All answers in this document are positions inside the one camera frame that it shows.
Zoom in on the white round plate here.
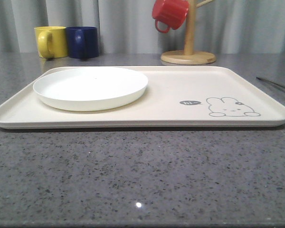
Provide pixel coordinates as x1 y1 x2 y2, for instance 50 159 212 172
33 66 148 111

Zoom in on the silver metal fork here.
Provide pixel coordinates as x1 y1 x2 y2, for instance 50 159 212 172
256 77 285 89

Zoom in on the cream rabbit serving tray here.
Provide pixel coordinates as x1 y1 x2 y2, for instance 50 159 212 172
0 66 285 129

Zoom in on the wooden mug tree stand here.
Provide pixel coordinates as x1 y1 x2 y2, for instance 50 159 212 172
161 0 216 65

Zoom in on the dark blue mug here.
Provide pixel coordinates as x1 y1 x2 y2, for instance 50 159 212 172
66 27 99 59

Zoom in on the red ribbed mug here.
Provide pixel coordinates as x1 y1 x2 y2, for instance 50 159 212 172
152 0 189 33

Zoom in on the yellow mug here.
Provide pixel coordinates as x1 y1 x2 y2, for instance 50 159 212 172
34 26 68 58

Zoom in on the grey pleated curtain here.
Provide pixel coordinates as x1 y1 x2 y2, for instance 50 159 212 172
0 0 285 54

